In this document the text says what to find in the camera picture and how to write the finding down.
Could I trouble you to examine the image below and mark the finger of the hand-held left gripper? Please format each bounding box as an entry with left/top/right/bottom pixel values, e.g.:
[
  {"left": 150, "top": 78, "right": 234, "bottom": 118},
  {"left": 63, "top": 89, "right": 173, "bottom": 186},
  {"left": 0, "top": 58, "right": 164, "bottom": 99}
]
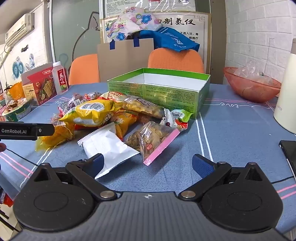
[{"left": 37, "top": 124, "right": 55, "bottom": 137}]

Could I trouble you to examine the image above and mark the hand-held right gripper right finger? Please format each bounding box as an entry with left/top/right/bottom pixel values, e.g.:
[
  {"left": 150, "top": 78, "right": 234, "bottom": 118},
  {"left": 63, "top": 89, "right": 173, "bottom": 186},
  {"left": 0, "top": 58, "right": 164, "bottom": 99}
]
[{"left": 178, "top": 154, "right": 269, "bottom": 201}]

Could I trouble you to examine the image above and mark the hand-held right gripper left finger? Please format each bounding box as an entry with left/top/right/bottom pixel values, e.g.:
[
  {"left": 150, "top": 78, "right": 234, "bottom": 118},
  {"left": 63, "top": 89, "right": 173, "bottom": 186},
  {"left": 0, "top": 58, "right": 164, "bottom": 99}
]
[{"left": 30, "top": 153, "right": 118, "bottom": 202}]

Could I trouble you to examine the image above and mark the orange snack packet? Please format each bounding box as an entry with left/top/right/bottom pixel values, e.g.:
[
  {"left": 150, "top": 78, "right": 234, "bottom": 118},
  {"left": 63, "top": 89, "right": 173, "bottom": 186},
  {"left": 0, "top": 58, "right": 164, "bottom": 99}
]
[{"left": 110, "top": 111, "right": 139, "bottom": 141}]

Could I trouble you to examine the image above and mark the clear pink-edged snack packet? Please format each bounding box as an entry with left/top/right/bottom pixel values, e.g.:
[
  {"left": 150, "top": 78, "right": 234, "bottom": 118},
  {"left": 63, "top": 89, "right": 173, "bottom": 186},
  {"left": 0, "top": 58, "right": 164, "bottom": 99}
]
[{"left": 125, "top": 121, "right": 180, "bottom": 166}]

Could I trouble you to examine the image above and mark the green cardboard box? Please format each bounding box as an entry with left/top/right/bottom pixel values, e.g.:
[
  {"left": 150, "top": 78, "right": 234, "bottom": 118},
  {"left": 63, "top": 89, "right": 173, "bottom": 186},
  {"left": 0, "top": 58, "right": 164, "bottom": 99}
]
[{"left": 107, "top": 68, "right": 211, "bottom": 120}]

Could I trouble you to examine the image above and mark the yellow orange translucent packet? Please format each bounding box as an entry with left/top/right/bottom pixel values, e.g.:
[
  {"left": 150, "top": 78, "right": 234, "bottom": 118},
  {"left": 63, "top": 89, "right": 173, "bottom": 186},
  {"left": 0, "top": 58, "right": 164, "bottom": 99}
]
[{"left": 35, "top": 123, "right": 75, "bottom": 152}]

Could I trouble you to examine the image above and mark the instant noodle bowl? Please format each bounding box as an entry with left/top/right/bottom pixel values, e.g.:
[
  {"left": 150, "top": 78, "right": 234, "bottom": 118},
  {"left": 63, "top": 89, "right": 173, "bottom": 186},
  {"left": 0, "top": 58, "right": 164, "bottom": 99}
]
[{"left": 0, "top": 97, "right": 32, "bottom": 121}]

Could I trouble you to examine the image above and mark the white snack packet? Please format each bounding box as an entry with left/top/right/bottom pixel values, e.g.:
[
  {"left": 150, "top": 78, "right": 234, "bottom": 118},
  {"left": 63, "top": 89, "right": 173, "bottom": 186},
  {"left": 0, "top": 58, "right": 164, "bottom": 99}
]
[{"left": 77, "top": 123, "right": 140, "bottom": 179}]

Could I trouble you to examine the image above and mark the orange plastic bag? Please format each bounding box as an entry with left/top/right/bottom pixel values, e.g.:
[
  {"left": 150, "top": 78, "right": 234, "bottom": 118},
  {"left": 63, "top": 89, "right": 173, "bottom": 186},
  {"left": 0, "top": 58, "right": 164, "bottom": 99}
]
[{"left": 9, "top": 82, "right": 25, "bottom": 100}]

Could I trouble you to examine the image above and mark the red cracker box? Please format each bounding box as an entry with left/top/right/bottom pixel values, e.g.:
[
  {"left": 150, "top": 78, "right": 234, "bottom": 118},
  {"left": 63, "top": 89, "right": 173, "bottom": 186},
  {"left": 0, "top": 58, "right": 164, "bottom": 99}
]
[{"left": 21, "top": 62, "right": 57, "bottom": 106}]

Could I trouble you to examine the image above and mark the yellow snack packet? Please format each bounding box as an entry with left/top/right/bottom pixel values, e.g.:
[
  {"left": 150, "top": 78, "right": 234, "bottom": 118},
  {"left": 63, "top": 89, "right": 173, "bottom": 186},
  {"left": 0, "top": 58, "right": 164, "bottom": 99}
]
[{"left": 59, "top": 98, "right": 122, "bottom": 127}]

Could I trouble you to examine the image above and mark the red label drink bottle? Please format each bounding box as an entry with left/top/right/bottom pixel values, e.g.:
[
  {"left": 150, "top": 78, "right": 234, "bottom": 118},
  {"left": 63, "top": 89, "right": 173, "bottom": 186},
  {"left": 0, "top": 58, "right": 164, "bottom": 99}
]
[{"left": 52, "top": 61, "right": 69, "bottom": 95}]

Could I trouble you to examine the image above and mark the green red snack packet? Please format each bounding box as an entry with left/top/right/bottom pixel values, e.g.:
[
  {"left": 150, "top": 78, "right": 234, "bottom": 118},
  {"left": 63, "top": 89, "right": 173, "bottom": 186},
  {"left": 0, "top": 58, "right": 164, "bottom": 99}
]
[{"left": 162, "top": 108, "right": 195, "bottom": 131}]

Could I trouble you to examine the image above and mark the orange chair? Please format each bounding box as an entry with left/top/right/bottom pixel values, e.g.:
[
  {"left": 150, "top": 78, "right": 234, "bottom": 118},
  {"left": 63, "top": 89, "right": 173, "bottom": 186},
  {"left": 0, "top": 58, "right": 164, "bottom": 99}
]
[
  {"left": 147, "top": 48, "right": 205, "bottom": 74},
  {"left": 69, "top": 54, "right": 100, "bottom": 85}
]

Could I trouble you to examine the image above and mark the clear peanut packet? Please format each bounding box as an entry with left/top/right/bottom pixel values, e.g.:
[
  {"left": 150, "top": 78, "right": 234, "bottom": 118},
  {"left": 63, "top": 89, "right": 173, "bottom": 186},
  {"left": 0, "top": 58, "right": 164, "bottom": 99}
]
[{"left": 113, "top": 94, "right": 165, "bottom": 120}]

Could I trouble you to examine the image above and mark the black flat device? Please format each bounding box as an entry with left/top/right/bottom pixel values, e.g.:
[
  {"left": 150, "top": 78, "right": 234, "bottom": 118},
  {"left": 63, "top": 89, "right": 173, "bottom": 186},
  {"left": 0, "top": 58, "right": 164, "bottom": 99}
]
[{"left": 279, "top": 140, "right": 296, "bottom": 172}]

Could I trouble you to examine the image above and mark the red plastic bag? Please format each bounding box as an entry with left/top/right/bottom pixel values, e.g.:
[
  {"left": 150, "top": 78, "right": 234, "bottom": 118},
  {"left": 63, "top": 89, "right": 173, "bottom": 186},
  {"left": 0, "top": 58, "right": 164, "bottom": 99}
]
[{"left": 223, "top": 67, "right": 282, "bottom": 103}]

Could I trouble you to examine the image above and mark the white air conditioner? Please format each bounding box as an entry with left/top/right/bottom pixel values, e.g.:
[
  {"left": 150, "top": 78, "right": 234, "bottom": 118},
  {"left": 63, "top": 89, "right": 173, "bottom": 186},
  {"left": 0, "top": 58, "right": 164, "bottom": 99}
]
[{"left": 5, "top": 13, "right": 35, "bottom": 47}]

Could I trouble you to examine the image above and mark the brown paper bag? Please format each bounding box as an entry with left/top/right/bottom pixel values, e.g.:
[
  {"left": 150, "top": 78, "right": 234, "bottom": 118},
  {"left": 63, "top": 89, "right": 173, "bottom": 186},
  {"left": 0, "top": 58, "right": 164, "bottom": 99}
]
[{"left": 97, "top": 38, "right": 154, "bottom": 82}]

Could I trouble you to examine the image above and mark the clear plastic bag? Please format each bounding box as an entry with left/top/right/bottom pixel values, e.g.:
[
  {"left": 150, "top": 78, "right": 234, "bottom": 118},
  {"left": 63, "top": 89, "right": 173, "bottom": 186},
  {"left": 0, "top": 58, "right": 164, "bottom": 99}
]
[{"left": 236, "top": 61, "right": 278, "bottom": 81}]

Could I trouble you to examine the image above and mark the white kettle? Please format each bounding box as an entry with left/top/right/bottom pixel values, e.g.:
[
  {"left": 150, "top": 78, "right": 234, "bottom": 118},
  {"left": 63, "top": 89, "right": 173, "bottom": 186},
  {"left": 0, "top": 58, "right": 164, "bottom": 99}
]
[{"left": 273, "top": 38, "right": 296, "bottom": 134}]

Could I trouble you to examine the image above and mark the blue plastic bag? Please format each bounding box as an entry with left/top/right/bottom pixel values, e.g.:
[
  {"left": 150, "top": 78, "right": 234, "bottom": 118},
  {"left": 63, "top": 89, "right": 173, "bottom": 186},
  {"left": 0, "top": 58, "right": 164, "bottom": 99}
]
[{"left": 139, "top": 26, "right": 200, "bottom": 53}]

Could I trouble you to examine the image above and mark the floral cloth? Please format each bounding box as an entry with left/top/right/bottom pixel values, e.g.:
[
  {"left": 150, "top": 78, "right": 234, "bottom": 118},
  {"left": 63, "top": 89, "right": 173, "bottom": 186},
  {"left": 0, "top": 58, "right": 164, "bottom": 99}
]
[{"left": 105, "top": 6, "right": 162, "bottom": 41}]

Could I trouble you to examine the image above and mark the black cable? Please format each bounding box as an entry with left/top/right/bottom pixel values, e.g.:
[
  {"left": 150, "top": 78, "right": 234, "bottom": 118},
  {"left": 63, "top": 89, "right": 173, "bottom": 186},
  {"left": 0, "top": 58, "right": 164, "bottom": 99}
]
[
  {"left": 270, "top": 176, "right": 296, "bottom": 185},
  {"left": 5, "top": 148, "right": 39, "bottom": 166}
]

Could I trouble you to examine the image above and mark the calligraphy wall poster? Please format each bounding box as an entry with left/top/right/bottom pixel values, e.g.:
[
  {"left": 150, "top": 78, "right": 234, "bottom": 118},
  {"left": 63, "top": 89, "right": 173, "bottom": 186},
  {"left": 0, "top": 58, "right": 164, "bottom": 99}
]
[{"left": 99, "top": 11, "right": 212, "bottom": 78}]

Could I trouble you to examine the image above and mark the laminated wall poster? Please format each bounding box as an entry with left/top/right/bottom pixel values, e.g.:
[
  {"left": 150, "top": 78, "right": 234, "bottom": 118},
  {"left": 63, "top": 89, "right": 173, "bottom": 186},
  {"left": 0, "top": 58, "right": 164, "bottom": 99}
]
[{"left": 105, "top": 0, "right": 197, "bottom": 12}]

